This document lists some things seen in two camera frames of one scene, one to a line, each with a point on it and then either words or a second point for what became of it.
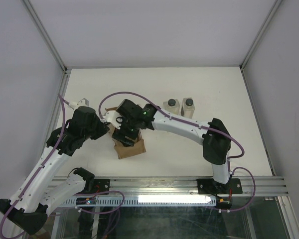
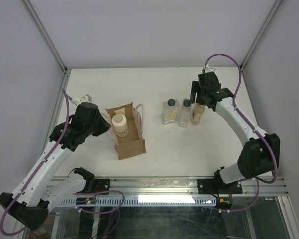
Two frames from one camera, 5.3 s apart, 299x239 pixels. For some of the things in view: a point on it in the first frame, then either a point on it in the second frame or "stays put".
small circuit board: x=85 y=200 stays put
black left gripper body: x=96 y=131 stays put
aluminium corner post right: x=260 y=34 stays put
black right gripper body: x=127 y=129 -> x=201 y=98
